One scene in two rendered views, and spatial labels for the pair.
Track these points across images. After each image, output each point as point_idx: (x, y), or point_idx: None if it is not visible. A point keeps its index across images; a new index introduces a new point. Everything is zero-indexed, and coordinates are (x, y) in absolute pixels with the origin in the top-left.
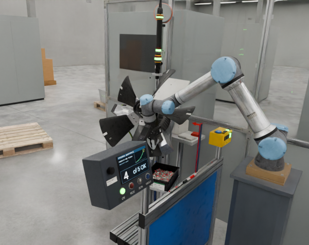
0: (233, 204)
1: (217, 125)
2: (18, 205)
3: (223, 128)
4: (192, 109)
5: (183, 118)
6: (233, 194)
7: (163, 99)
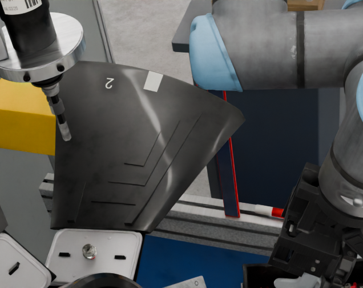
0: (335, 117)
1: None
2: None
3: (1, 90)
4: (97, 71)
5: (197, 100)
6: (328, 99)
7: None
